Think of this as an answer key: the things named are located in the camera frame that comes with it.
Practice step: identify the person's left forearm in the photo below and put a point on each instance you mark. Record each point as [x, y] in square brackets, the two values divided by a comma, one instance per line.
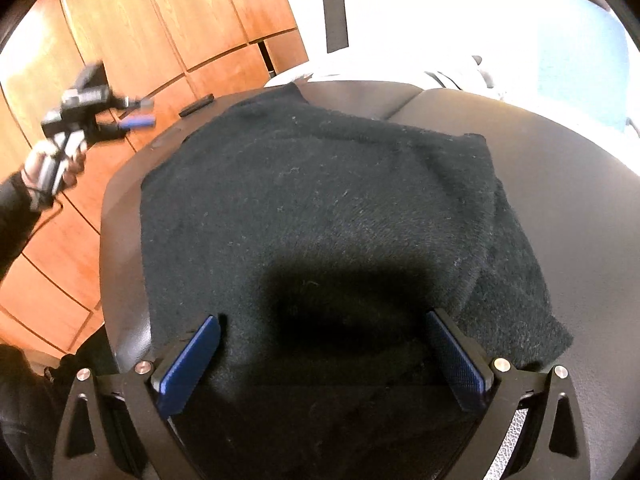
[17, 220]

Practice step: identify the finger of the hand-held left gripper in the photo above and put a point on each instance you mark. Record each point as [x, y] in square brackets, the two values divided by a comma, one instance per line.
[140, 122]
[137, 103]

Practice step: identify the light grey shirt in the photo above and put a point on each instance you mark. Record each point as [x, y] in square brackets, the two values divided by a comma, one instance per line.
[460, 80]

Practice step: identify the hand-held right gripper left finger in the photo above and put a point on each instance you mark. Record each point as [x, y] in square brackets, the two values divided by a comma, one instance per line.
[192, 360]

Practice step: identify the black sweater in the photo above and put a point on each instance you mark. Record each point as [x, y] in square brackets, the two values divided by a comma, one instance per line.
[325, 200]

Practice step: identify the person's left hand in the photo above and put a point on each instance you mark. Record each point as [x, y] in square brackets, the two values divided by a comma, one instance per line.
[35, 165]

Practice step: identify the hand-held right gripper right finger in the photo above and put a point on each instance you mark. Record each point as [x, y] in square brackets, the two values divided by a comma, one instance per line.
[457, 360]

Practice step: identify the grey yellow blue sofa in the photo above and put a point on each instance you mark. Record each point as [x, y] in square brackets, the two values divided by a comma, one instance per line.
[575, 60]

